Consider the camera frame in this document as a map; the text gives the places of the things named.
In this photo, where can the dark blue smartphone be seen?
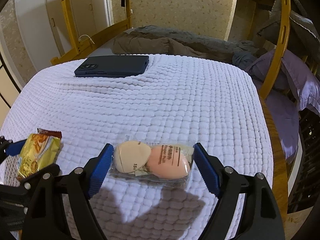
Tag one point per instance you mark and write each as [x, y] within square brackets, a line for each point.
[113, 66]

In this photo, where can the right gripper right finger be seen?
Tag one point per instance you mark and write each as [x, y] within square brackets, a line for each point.
[260, 217]

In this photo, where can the white quilted mat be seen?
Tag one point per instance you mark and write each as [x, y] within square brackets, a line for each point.
[177, 99]

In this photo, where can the yellow biscuit packet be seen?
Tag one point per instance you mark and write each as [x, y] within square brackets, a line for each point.
[39, 151]

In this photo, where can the wooden bunk bed frame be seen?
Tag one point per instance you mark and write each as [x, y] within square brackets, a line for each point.
[81, 49]

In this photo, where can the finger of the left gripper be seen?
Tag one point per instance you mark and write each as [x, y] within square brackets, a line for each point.
[33, 180]
[15, 148]

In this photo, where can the wooden table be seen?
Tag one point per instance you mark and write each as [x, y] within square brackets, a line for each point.
[280, 179]

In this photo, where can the shoji sliding screen door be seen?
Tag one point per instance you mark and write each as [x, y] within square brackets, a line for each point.
[9, 90]

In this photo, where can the makeup puff sponges packet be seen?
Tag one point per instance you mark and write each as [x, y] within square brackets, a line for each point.
[167, 163]

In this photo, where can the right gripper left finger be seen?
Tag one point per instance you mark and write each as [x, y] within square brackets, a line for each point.
[46, 218]

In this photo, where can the purple pillow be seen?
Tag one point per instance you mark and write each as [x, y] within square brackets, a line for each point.
[295, 89]

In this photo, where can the grey brown duvet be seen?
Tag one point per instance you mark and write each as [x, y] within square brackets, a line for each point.
[152, 39]

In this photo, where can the white closet doors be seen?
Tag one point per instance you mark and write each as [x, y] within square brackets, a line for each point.
[51, 28]

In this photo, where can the grey striped upper bedding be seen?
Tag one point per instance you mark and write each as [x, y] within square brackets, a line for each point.
[303, 37]

